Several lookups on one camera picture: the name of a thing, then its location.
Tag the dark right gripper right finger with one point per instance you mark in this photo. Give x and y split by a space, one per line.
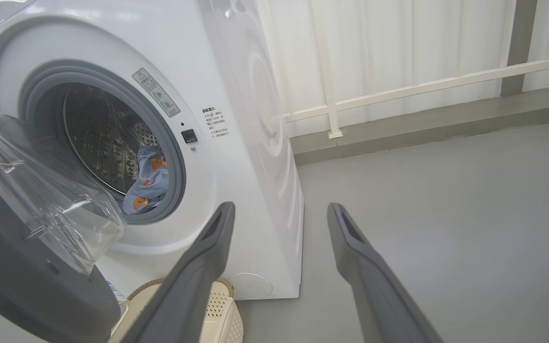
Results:
379 295

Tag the blue bear-print garment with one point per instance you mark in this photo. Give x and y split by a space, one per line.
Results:
153 183

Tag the grey warning sticker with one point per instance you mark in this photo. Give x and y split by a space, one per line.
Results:
156 92

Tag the black round glass washer door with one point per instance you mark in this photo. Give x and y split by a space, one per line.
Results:
17 286

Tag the cream laundry basket brown rim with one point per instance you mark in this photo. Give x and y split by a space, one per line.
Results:
224 309

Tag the blue energy label sticker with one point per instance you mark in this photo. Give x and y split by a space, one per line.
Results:
118 296

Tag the round white filter cover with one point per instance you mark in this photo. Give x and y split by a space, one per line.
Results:
250 286

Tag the white metal railing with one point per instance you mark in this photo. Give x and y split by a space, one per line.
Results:
422 88
389 43

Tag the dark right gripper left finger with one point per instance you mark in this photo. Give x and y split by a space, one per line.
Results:
188 286

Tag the white front-load washing machine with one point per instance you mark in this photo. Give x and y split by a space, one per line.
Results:
112 43

